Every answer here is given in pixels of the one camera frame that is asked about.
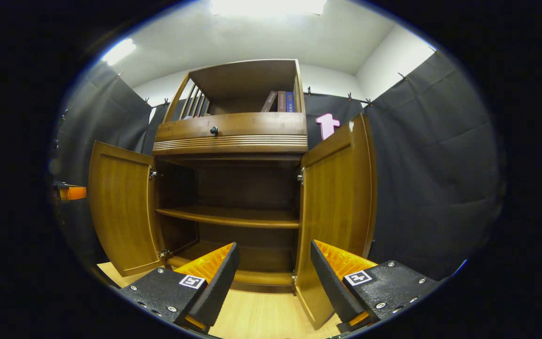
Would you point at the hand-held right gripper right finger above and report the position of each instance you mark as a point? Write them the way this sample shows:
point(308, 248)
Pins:
point(334, 285)

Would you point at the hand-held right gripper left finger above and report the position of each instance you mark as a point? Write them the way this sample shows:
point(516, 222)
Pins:
point(219, 287)

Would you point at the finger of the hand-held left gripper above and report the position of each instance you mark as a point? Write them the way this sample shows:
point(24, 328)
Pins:
point(73, 192)

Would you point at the wooden cabinet door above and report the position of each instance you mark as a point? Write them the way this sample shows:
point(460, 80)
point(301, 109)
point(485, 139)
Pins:
point(332, 202)
point(120, 207)

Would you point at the wooden double-door shoe cabinet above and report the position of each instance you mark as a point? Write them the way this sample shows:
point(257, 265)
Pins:
point(233, 141)

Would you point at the metal door hinge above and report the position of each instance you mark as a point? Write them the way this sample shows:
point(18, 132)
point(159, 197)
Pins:
point(163, 254)
point(153, 174)
point(300, 177)
point(294, 278)

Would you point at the wooden cabinet drawer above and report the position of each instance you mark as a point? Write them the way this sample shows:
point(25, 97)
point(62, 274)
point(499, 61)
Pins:
point(261, 125)

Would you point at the wooden inner shelf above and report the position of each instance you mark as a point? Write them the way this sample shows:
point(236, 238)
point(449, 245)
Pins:
point(233, 216)

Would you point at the small ceiling light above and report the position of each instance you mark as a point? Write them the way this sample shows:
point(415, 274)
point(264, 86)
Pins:
point(118, 51)

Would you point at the black backdrop cloth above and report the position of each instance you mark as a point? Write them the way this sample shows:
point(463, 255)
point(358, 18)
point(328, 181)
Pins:
point(431, 165)

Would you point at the blue book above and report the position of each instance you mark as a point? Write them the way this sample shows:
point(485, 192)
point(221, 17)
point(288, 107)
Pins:
point(290, 101)

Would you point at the maroon book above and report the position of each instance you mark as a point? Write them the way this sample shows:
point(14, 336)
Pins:
point(281, 101)

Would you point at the large ceiling light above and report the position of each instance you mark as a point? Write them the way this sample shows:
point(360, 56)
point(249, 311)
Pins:
point(266, 6)

